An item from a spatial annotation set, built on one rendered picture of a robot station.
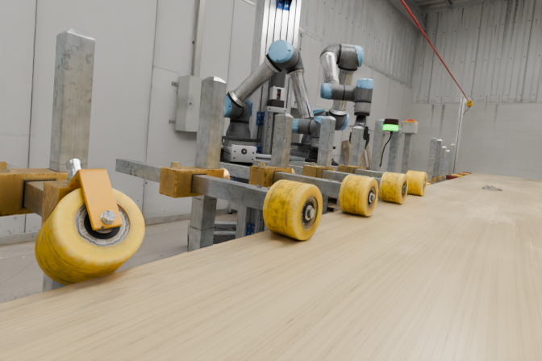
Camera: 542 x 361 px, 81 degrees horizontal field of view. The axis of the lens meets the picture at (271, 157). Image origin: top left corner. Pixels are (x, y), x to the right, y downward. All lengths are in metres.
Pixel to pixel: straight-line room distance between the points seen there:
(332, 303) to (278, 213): 0.17
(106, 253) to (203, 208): 0.34
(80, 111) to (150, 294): 0.28
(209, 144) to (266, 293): 0.38
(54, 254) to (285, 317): 0.20
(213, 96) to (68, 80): 0.25
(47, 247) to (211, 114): 0.38
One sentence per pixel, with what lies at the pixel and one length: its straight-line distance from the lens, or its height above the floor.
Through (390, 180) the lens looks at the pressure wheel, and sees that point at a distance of 0.89.
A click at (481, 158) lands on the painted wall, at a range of 9.26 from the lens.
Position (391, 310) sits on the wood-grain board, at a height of 0.90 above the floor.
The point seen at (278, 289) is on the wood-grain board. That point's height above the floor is 0.90.
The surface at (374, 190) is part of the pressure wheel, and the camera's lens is 0.70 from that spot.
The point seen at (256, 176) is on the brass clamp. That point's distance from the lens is 0.77.
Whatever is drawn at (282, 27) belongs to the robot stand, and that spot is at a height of 1.78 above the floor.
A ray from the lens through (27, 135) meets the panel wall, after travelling 3.26.
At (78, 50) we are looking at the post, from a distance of 0.50.
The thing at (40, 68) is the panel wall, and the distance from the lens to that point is 3.29.
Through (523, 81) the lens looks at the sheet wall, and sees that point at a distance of 9.41.
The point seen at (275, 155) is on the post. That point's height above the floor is 1.00.
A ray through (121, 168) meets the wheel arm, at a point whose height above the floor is 0.94.
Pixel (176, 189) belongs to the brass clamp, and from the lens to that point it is 0.58.
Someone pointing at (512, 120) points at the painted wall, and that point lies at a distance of 9.25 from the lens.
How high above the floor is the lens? 1.04
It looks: 3 degrees down
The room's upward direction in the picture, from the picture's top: 5 degrees clockwise
